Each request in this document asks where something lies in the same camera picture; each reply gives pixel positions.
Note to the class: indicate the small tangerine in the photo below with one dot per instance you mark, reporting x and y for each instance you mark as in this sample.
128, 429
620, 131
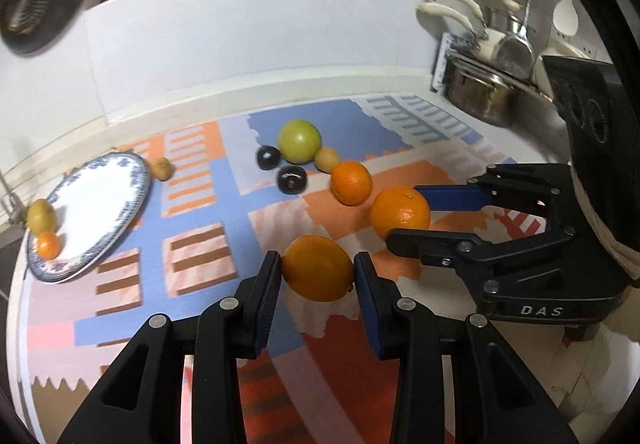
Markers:
48, 244

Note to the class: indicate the medium orange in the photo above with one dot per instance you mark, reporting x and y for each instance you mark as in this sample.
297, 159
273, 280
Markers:
352, 183

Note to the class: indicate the brown kiwi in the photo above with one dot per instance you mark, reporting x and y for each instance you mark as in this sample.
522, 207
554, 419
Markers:
328, 160
162, 168

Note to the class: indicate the steel skimmer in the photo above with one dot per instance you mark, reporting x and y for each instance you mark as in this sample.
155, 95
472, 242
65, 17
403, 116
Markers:
515, 54

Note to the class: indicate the stainless steel pot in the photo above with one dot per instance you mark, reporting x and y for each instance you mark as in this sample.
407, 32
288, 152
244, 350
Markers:
477, 91

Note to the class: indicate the blue-rimmed white plate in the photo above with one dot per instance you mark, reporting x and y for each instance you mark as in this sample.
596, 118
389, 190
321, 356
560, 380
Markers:
95, 209

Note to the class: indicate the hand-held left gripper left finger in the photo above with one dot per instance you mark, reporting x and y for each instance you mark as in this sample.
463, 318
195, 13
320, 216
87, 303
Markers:
269, 304

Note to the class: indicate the green apple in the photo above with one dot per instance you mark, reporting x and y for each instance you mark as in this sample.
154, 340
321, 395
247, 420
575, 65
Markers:
299, 140

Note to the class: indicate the patterned counter mat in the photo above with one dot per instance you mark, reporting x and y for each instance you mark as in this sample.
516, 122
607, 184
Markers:
200, 204

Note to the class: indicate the white spoon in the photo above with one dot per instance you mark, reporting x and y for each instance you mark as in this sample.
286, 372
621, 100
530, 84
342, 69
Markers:
565, 14

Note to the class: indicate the dark plum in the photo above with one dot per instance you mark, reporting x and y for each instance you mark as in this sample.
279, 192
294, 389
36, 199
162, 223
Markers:
291, 179
268, 157

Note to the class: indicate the large yellowish orange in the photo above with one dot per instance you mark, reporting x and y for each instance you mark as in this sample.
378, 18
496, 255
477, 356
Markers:
318, 269

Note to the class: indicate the large deep orange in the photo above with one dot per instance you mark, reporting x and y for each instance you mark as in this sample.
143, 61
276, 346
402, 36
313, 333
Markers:
399, 213

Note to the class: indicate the yellow-green round fruit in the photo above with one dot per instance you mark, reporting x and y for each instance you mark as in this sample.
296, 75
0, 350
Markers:
41, 216

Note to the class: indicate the lidded small steel pot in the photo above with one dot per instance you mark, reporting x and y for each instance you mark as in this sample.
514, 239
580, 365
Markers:
500, 19

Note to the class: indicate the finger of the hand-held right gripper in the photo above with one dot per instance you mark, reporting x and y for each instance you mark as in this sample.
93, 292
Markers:
430, 246
450, 198

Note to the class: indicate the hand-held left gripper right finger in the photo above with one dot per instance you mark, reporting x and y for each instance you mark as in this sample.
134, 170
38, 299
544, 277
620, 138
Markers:
370, 309

